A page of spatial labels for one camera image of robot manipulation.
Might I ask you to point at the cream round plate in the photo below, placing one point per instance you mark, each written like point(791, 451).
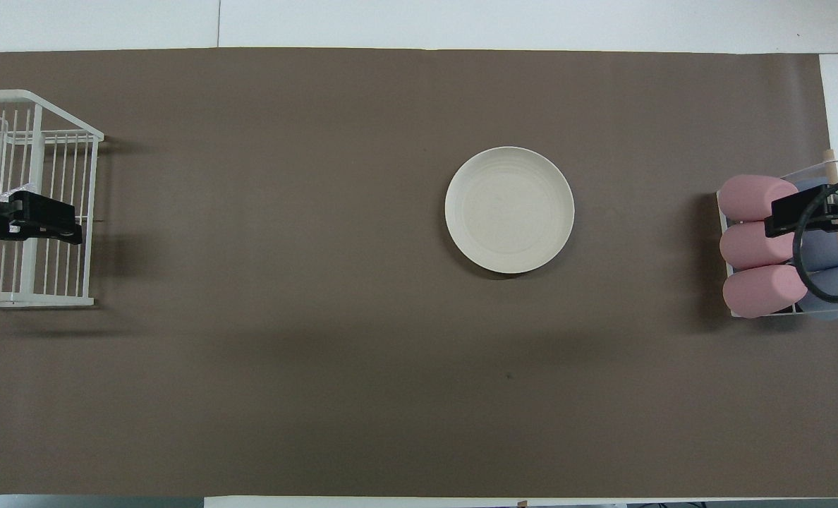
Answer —
point(509, 209)

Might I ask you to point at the blue plastic cup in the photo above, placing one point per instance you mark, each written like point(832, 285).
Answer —
point(808, 185)
point(832, 312)
point(822, 252)

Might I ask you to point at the pink plastic cup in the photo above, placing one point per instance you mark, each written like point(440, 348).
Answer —
point(747, 245)
point(761, 291)
point(743, 197)

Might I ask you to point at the brown table mat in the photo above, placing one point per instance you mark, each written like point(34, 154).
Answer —
point(320, 317)

